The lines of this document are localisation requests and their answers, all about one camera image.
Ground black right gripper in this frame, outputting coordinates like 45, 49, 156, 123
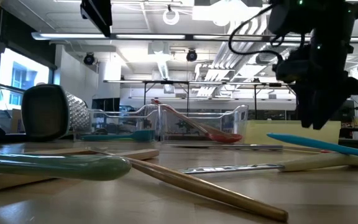
292, 46, 358, 131

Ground teal silicone spatula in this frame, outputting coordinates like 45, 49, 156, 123
79, 129, 156, 143
265, 132, 358, 161

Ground wooden spoon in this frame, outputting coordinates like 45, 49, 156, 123
26, 147, 90, 156

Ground pale green handled knife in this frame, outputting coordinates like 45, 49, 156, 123
0, 151, 132, 182

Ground yellow plastic bin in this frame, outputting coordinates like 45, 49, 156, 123
244, 119, 342, 147

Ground clear plastic bin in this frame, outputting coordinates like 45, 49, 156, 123
73, 104, 160, 144
159, 104, 250, 145

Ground all metal table knife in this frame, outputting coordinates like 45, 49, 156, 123
163, 142, 284, 152

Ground metal box grater teal ends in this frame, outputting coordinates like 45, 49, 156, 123
21, 83, 91, 143

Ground cream handled knife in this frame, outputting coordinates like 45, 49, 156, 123
177, 152, 358, 175

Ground black ceiling camera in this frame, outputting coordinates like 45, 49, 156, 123
185, 49, 198, 62
83, 52, 96, 67

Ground black background workstation frame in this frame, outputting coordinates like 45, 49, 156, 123
143, 80, 295, 121

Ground white ceiling ring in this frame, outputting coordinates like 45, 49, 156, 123
162, 8, 180, 26

